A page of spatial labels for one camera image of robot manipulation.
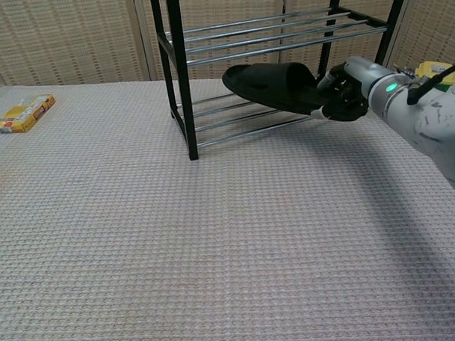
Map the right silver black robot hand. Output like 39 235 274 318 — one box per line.
308 55 390 123

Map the black slide sandal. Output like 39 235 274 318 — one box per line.
221 59 368 126

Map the black metal shoe rack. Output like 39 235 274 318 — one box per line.
149 0 416 162

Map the green jar with yellow lid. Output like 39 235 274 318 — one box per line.
414 59 455 93

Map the beige woven tablecloth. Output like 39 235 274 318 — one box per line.
0 69 455 341

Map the beige woven folding screen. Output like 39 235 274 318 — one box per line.
0 0 455 90

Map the yellow cardboard box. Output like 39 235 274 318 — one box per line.
0 93 58 135

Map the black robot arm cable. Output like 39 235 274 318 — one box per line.
406 61 455 106

